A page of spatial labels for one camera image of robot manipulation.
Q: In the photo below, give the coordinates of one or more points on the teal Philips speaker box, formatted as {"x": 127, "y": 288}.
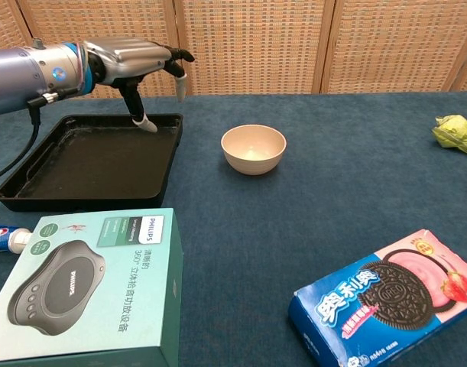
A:
{"x": 84, "y": 283}

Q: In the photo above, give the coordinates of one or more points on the crumpled green wrapper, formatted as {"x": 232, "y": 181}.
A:
{"x": 454, "y": 132}

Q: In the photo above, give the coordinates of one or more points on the blue pink Oreo box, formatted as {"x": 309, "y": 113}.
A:
{"x": 393, "y": 302}

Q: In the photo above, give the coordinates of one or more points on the woven folding screen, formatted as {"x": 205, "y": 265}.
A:
{"x": 294, "y": 46}

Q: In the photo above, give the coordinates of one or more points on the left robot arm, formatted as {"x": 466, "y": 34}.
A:
{"x": 34, "y": 76}

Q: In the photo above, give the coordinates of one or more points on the blue toothpaste tube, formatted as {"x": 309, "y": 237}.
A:
{"x": 4, "y": 237}

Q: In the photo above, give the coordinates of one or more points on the white ceramic bowl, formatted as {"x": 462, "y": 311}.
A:
{"x": 253, "y": 150}

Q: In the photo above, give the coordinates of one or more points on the black rectangular tray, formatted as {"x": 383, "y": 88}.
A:
{"x": 91, "y": 164}

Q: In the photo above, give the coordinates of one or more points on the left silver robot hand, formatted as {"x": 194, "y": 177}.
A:
{"x": 130, "y": 59}

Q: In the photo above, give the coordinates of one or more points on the blue table cloth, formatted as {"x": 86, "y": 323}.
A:
{"x": 263, "y": 214}

